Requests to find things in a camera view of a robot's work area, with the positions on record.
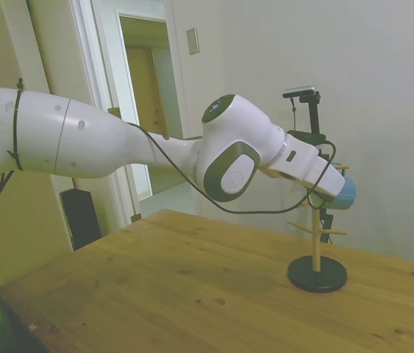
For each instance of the white door frame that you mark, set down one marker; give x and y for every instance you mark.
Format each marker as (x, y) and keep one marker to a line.
(96, 55)

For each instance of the brass door hinge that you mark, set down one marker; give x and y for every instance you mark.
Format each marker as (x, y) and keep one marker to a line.
(114, 112)

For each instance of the blue enamel mug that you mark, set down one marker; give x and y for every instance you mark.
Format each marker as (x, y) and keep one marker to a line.
(348, 195)

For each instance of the grey exterior camera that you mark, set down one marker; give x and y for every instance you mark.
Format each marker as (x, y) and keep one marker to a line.
(300, 91)

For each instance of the black box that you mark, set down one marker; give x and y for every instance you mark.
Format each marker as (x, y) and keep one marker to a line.
(81, 220)

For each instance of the wooden mug tree black base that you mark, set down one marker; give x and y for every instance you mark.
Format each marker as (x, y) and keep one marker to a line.
(317, 250)

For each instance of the brown wooden hallway door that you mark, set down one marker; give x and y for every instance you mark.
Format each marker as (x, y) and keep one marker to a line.
(140, 81)

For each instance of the cream open door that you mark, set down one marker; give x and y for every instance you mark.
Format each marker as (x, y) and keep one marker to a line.
(4, 48)

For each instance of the grey wall switch plate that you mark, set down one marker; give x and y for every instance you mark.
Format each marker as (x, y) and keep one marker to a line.
(192, 41)

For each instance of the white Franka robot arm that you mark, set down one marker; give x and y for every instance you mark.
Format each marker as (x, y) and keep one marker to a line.
(81, 139)

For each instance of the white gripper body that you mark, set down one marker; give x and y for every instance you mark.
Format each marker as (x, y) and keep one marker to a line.
(309, 165)

